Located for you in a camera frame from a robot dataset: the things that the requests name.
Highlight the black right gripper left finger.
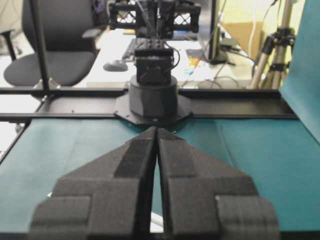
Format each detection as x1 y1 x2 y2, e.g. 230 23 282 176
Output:
29 127 157 240

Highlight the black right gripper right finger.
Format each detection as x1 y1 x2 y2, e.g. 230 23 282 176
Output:
157 128 280 240

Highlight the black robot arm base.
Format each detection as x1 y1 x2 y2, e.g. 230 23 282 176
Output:
109 0 201 126

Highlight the black computer mouse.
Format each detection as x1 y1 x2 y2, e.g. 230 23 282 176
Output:
103 60 128 72

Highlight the teal backdrop cloth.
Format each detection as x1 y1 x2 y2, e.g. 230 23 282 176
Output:
279 0 320 142

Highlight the black monitor stand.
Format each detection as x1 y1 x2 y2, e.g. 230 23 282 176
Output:
207 0 236 65

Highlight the black metal frame rail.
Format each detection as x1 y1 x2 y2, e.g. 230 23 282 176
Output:
0 87 297 126

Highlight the camera tripod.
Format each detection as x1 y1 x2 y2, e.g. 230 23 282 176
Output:
249 0 296 90

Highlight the black vertical frame post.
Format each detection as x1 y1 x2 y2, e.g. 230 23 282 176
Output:
29 0 50 91

